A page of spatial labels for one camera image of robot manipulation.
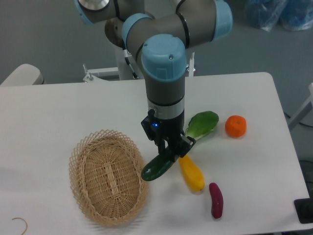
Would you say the white table clamp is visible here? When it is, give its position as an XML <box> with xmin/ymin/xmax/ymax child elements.
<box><xmin>187</xmin><ymin>51</ymin><xmax>196</xmax><ymax>77</ymax></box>

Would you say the beige chair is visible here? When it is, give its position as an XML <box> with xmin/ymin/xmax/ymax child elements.
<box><xmin>0</xmin><ymin>64</ymin><xmax>46</xmax><ymax>87</ymax></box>

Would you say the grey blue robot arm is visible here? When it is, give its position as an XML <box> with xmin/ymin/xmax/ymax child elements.
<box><xmin>75</xmin><ymin>0</ymin><xmax>233</xmax><ymax>162</ymax></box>

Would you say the purple sweet potato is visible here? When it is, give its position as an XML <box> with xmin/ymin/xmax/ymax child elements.
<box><xmin>209</xmin><ymin>183</ymin><xmax>224</xmax><ymax>219</ymax></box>

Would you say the orange mandarin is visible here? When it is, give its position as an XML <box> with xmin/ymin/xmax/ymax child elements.
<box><xmin>225</xmin><ymin>115</ymin><xmax>247</xmax><ymax>138</ymax></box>

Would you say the dark green cucumber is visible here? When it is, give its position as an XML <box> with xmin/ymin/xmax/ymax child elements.
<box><xmin>141</xmin><ymin>147</ymin><xmax>175</xmax><ymax>181</ymax></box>

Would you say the white metal frame leg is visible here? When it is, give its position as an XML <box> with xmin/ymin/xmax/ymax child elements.
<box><xmin>288</xmin><ymin>83</ymin><xmax>313</xmax><ymax>131</ymax></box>

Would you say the yellow squash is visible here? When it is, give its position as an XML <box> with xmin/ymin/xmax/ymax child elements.
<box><xmin>179</xmin><ymin>155</ymin><xmax>205</xmax><ymax>191</ymax></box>

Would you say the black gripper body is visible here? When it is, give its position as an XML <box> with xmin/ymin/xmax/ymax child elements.
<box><xmin>141</xmin><ymin>109</ymin><xmax>196</xmax><ymax>157</ymax></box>

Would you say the woven wicker basket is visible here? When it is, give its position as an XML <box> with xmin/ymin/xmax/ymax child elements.
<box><xmin>69</xmin><ymin>130</ymin><xmax>149</xmax><ymax>227</ymax></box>

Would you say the tan rubber band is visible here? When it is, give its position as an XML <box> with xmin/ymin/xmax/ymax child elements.
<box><xmin>12</xmin><ymin>217</ymin><xmax>29</xmax><ymax>235</ymax></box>

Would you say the black device at table edge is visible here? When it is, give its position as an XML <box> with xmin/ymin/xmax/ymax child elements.
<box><xmin>294</xmin><ymin>198</ymin><xmax>313</xmax><ymax>224</ymax></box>

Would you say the green bok choy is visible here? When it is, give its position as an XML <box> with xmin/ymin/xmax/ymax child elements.
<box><xmin>185</xmin><ymin>111</ymin><xmax>219</xmax><ymax>140</ymax></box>

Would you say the blue plastic bag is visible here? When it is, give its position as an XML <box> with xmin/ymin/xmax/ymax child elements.
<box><xmin>245</xmin><ymin>0</ymin><xmax>313</xmax><ymax>32</ymax></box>

